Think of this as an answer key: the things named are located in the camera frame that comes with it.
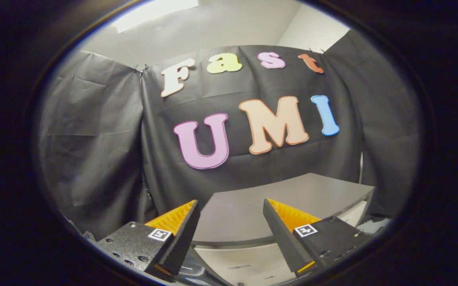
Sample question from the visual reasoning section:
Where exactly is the beige cabinet with dark frame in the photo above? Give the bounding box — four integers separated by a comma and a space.
192, 173, 376, 286

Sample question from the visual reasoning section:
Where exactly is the black backdrop cloth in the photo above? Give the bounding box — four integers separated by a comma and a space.
38, 30, 421, 241

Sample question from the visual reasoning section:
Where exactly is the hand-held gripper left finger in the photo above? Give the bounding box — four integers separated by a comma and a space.
96, 199, 201, 282

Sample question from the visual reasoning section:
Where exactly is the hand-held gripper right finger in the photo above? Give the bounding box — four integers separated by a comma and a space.
263, 198, 373, 278

